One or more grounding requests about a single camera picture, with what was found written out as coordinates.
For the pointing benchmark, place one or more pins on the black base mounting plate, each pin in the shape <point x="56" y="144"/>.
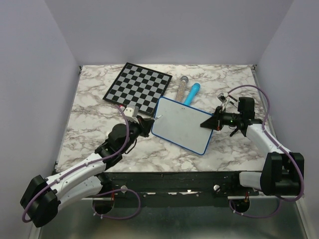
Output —
<point x="160" y="189"/>

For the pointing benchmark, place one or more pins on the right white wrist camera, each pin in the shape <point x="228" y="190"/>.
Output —
<point x="223" y="98"/>

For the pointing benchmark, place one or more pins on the glitter tube silver cap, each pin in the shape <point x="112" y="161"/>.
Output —
<point x="181" y="88"/>

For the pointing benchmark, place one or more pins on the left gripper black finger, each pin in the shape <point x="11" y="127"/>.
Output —
<point x="145" y="131"/>
<point x="147" y="122"/>

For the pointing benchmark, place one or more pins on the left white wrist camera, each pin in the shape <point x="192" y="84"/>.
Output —
<point x="131" y="113"/>

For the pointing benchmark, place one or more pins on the black grey chessboard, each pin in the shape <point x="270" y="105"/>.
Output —
<point x="138" y="86"/>

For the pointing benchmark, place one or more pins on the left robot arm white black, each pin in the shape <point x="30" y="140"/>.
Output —
<point x="45" y="197"/>

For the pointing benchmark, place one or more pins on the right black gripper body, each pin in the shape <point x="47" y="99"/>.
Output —
<point x="223" y="118"/>

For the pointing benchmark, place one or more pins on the blue toy microphone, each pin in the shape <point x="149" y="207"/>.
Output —
<point x="192" y="93"/>

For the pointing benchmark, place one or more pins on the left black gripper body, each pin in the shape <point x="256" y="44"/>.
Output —
<point x="135" y="129"/>

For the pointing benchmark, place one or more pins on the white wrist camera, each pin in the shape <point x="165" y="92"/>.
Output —
<point x="223" y="98"/>
<point x="131" y="113"/>

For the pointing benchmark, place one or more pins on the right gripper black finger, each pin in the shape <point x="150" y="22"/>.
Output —
<point x="210" y="121"/>
<point x="216" y="127"/>

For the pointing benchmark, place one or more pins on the blue framed whiteboard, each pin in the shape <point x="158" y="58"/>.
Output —
<point x="180" y="125"/>

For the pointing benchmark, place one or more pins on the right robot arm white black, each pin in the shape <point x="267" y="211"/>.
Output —
<point x="282" y="171"/>

